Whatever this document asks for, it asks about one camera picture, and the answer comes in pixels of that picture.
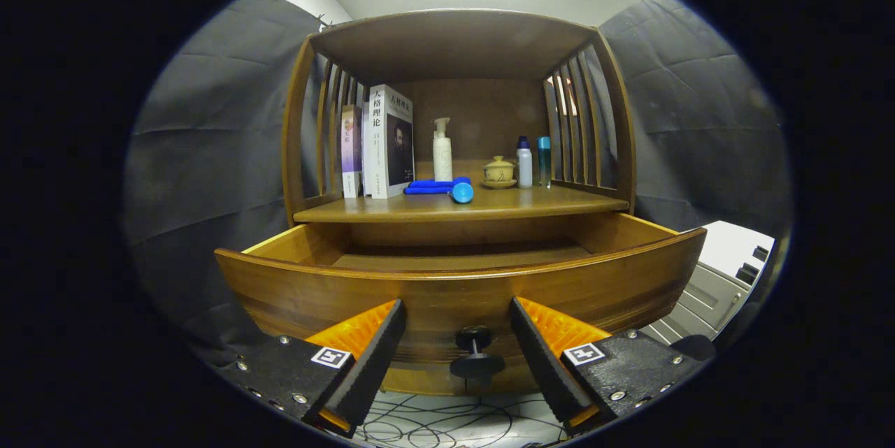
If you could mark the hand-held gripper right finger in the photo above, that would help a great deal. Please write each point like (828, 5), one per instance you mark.
(549, 371)

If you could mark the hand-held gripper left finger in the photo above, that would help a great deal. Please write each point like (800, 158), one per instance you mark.
(363, 371)

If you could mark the wooden drawer with black knob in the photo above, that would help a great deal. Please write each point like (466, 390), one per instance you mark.
(447, 294)

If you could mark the blue white cosmetic tube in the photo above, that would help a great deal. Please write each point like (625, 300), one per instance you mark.
(462, 192)

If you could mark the wooden countertop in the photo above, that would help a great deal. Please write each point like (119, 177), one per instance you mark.
(531, 202)

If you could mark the white side cabinet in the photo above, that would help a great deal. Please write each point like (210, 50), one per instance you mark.
(727, 259)

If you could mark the wooden cabinet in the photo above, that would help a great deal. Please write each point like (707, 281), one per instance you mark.
(454, 42)

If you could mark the black bag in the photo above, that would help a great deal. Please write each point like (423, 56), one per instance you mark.
(696, 347)

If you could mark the yellow saucer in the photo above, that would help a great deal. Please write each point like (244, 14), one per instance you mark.
(499, 184)

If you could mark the blue folded cloth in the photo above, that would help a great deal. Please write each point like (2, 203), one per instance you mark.
(426, 186)

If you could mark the white bottle with blue cap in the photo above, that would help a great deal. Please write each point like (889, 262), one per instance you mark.
(524, 168)

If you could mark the teal bottle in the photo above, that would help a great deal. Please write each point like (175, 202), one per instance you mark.
(544, 165)

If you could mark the yellow lidded teacup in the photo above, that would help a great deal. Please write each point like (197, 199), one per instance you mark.
(499, 170)

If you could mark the purple white book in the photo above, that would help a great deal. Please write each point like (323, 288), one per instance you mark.
(351, 151)

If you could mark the white pump bottle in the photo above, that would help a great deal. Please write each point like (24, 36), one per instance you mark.
(442, 158)

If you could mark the white book with portrait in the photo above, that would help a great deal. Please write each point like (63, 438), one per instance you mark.
(388, 144)

